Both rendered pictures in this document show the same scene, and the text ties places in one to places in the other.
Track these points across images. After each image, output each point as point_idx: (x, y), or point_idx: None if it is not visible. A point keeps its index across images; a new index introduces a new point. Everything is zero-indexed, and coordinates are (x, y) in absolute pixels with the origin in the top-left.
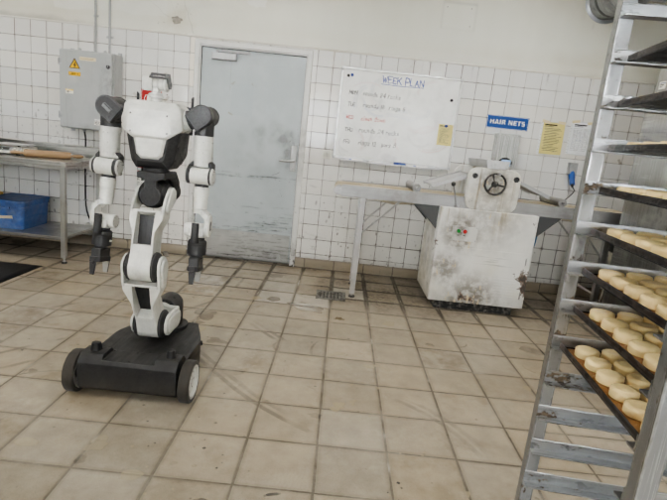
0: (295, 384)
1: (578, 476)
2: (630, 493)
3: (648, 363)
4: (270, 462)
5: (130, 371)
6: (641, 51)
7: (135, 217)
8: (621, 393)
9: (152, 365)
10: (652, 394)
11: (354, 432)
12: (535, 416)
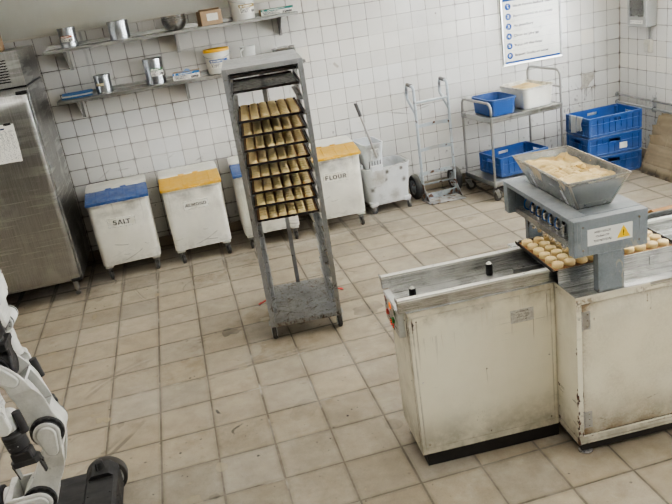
0: (68, 449)
1: (162, 332)
2: (325, 220)
3: (301, 197)
4: (187, 422)
5: (117, 492)
6: (247, 120)
7: (32, 384)
8: (295, 211)
9: (113, 476)
10: (320, 196)
11: (138, 404)
12: (260, 251)
